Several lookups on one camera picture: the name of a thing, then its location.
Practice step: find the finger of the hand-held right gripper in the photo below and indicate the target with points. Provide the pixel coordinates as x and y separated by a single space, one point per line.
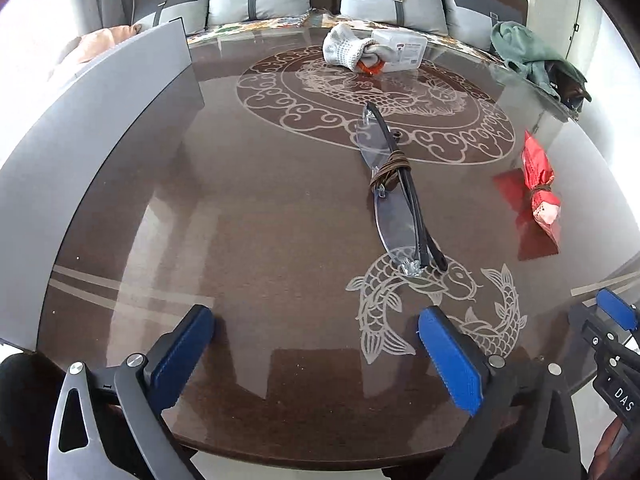
617 307
595 327

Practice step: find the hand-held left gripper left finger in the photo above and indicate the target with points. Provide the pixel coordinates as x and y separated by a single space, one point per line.
180 355

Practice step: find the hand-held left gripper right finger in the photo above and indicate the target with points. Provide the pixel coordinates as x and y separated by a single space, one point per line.
450 355

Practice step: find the red foil packet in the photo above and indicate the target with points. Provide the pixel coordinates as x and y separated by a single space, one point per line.
537 170

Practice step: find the clear glasses with rubber band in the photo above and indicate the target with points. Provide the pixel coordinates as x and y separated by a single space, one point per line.
390 167

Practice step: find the white cardboard box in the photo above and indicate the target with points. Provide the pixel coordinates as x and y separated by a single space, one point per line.
100 125

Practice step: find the dark brown bag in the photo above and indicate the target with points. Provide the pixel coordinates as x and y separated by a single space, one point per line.
565 85

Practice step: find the green crumpled cloth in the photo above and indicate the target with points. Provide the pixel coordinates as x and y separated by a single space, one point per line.
520 45

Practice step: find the white door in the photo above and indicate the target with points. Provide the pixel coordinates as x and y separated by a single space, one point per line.
555 5

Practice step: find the pink crumpled blanket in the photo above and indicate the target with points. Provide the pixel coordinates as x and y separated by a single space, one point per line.
100 42

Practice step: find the white knit glove orange cuff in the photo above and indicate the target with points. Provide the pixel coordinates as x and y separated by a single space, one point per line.
345 47

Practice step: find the floral crochet sofa cover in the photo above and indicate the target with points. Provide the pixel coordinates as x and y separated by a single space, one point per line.
240 27

